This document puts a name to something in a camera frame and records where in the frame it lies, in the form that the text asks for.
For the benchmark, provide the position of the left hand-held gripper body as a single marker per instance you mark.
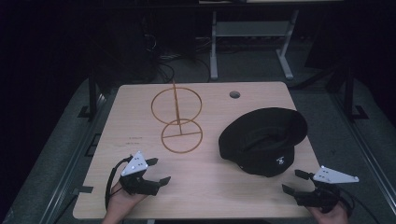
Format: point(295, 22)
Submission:
point(134, 165)

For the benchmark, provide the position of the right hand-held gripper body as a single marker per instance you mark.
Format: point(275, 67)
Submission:
point(330, 177)

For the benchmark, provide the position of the person's right hand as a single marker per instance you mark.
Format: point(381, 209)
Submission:
point(333, 217)

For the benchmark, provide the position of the person's left hand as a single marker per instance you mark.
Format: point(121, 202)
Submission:
point(119, 203)

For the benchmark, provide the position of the black hat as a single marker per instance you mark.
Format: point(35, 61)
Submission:
point(249, 155)

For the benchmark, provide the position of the black table edge clamp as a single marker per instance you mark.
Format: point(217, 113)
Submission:
point(83, 189)

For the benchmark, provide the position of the grey metal stand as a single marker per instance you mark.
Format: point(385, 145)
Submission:
point(249, 29)

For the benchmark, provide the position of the black metal post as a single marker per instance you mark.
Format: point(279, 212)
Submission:
point(92, 93)
point(349, 93)

